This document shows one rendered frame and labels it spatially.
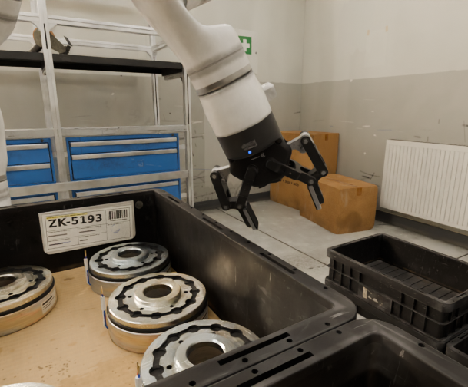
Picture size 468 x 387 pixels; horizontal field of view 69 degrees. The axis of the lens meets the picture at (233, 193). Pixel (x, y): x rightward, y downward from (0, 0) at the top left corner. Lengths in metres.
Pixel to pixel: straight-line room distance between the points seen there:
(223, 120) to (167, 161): 2.07
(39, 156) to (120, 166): 0.46
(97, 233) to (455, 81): 2.92
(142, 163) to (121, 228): 1.87
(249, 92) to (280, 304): 0.23
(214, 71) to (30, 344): 0.33
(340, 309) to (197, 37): 0.28
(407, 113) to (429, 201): 0.77
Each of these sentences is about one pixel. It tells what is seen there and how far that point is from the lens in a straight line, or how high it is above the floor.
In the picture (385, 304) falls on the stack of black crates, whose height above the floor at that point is 0.51.
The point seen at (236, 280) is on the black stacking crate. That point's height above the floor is 0.89.
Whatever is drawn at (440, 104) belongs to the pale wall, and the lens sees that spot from 3.20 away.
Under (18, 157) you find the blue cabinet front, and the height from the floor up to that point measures 0.78.
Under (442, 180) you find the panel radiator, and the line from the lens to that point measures 3.08.
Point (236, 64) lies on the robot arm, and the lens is 0.39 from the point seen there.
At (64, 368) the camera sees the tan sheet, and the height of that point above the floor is 0.83.
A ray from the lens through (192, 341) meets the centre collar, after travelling 0.31.
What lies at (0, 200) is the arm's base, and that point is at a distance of 0.74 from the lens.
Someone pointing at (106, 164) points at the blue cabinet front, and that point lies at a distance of 2.34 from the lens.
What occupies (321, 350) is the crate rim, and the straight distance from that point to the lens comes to 0.20.
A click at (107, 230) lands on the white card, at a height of 0.88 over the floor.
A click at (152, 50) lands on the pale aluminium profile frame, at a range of 3.08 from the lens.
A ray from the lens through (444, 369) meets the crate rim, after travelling 0.21.
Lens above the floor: 1.05
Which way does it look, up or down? 14 degrees down
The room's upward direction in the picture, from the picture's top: straight up
